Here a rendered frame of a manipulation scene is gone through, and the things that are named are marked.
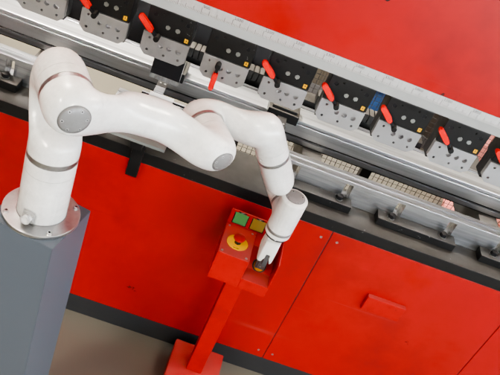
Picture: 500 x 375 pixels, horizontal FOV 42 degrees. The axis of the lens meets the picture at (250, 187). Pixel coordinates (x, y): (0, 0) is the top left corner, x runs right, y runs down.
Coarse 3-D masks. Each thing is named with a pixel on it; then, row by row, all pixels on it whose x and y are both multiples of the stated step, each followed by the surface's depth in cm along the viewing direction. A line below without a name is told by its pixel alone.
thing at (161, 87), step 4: (188, 64) 244; (184, 68) 238; (188, 68) 244; (184, 72) 238; (184, 76) 237; (160, 80) 232; (180, 80) 238; (160, 84) 230; (164, 84) 231; (156, 88) 227; (160, 88) 228; (164, 88) 229; (156, 92) 225; (160, 92) 226
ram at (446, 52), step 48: (144, 0) 200; (240, 0) 196; (288, 0) 194; (336, 0) 193; (384, 0) 191; (432, 0) 189; (480, 0) 187; (288, 48) 203; (336, 48) 201; (384, 48) 199; (432, 48) 197; (480, 48) 196; (480, 96) 204
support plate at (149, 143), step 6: (114, 132) 200; (120, 132) 201; (126, 138) 201; (132, 138) 201; (138, 138) 202; (144, 138) 203; (144, 144) 201; (150, 144) 201; (156, 144) 202; (162, 144) 204; (162, 150) 202
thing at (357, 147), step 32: (0, 0) 241; (0, 32) 242; (32, 32) 240; (64, 32) 239; (96, 64) 245; (128, 64) 243; (192, 64) 253; (192, 96) 247; (224, 96) 246; (256, 96) 251; (288, 128) 250; (320, 128) 249; (352, 160) 254; (384, 160) 252; (416, 160) 255; (448, 192) 257; (480, 192) 256
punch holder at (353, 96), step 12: (336, 84) 208; (348, 84) 207; (360, 84) 207; (324, 96) 211; (336, 96) 210; (348, 96) 210; (360, 96) 209; (372, 96) 209; (324, 108) 213; (348, 108) 212; (360, 108) 211; (324, 120) 215; (336, 120) 215; (348, 120) 214; (360, 120) 214
